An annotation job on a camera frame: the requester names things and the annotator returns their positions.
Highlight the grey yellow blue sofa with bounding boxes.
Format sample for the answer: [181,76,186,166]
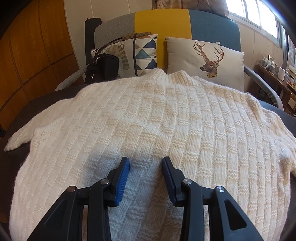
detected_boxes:
[55,9,285,109]

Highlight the window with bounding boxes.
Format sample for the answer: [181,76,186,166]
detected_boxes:
[225,0,287,47]

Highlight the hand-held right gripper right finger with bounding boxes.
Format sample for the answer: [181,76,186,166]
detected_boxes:
[161,156,265,241]

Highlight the black handbag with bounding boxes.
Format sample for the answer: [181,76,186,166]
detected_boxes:
[84,53,120,84]

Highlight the patterned curtain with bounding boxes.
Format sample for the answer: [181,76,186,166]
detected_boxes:
[154,0,229,16]

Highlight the cream knit sweater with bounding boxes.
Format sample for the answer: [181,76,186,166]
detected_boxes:
[4,69,296,241]

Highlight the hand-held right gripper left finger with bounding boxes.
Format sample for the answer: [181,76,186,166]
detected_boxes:
[27,156,130,241]

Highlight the wooden side desk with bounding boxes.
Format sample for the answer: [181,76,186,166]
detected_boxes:
[257,64,296,112]

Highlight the wooden wardrobe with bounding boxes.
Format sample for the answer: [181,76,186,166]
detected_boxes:
[0,0,86,130]

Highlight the dark rolled mat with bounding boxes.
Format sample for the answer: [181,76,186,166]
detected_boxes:
[84,19,102,70]

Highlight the triangle print cushion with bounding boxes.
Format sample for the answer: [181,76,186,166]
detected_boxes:
[91,34,158,79]

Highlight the deer print cushion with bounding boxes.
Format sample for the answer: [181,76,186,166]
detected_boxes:
[165,37,245,92]

